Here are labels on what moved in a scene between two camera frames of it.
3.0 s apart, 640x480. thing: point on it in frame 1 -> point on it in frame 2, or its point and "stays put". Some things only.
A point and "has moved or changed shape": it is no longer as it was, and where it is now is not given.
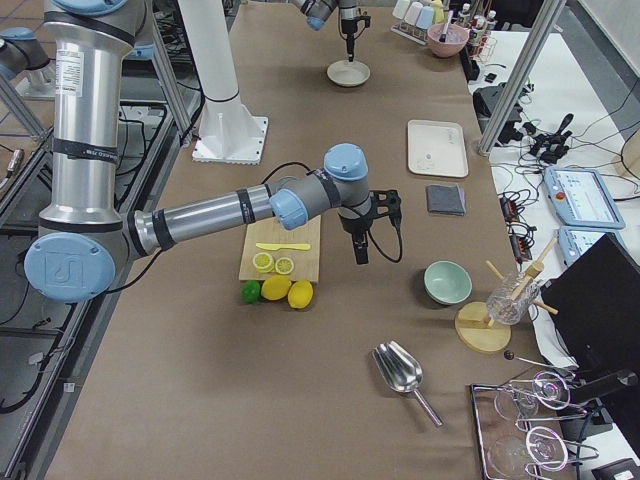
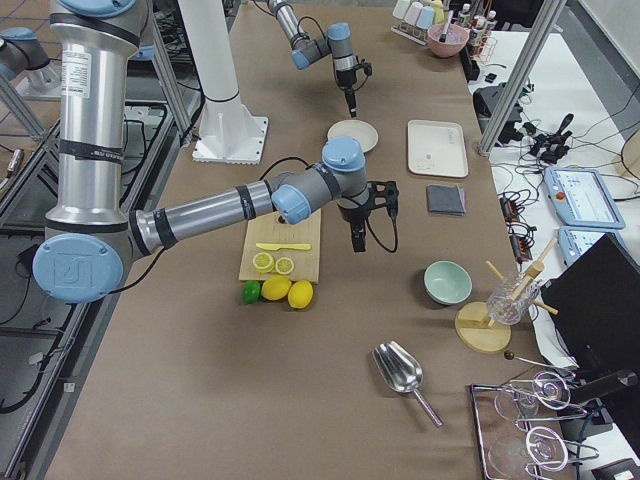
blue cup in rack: x=425 y=17 stays put
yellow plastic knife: x=277 y=246 stays put
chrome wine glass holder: x=546 y=398 stays put
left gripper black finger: x=350 y=45 -> x=351 y=101
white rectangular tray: x=437 y=147 stays put
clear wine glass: x=548 y=388 stays put
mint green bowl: x=447 y=282 stays put
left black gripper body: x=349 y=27 -> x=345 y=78
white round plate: x=346 y=73 has moved or changed shape
